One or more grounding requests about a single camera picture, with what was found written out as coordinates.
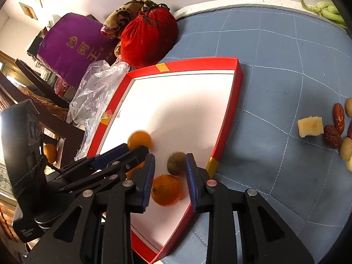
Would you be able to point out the white fruit chunk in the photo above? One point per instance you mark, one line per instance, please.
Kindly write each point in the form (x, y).
(310, 126)

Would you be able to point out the clear plastic bag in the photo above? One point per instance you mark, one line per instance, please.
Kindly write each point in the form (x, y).
(93, 88)

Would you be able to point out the dark wooden chair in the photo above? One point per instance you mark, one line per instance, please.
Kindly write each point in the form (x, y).
(33, 77)

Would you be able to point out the red plastic bag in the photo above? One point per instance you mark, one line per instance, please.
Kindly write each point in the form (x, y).
(62, 88)

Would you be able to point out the purple bag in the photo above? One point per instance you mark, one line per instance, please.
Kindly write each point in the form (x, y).
(68, 46)

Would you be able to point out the blue quilted mat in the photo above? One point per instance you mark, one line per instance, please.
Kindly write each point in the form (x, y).
(275, 74)

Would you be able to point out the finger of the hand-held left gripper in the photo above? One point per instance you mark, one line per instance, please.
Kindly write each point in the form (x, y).
(110, 154)
(129, 157)

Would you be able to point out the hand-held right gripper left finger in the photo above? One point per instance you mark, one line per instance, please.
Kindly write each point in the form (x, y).
(148, 181)

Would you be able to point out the greenish brown round fruit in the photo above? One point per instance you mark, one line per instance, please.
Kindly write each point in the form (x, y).
(176, 163)

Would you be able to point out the brown striped scarf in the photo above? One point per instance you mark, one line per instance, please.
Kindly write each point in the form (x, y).
(46, 107)

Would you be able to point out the white wall switch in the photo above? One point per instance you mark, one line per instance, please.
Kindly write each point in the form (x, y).
(37, 2)

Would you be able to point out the red date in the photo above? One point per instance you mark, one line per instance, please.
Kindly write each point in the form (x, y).
(338, 117)
(350, 129)
(332, 136)

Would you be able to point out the orange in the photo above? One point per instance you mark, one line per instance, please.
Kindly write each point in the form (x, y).
(140, 140)
(50, 153)
(132, 174)
(167, 189)

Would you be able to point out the green bok choy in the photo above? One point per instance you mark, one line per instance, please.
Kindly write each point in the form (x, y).
(327, 8)

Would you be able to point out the orange wall plaque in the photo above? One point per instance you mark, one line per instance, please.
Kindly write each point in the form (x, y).
(27, 10)

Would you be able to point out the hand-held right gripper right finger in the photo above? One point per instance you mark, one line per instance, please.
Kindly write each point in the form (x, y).
(191, 181)

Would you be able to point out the brown patterned cloth bag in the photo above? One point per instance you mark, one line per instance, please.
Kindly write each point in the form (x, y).
(123, 11)

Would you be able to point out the red rimmed white tray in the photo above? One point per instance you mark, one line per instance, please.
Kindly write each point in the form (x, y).
(178, 101)

